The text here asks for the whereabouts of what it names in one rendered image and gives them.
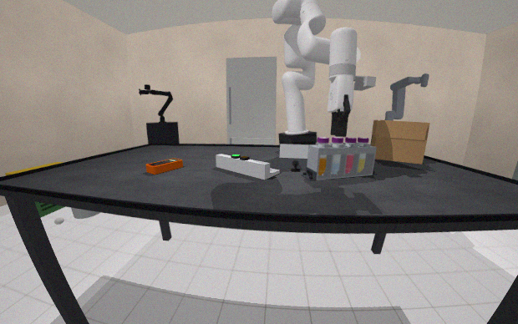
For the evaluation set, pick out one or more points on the brown cardboard box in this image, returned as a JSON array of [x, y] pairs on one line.
[[400, 141]]

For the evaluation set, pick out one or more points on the white control panel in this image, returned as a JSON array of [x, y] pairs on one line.
[[291, 155]]

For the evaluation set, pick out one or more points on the orange pocket multimeter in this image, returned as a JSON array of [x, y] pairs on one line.
[[163, 166]]

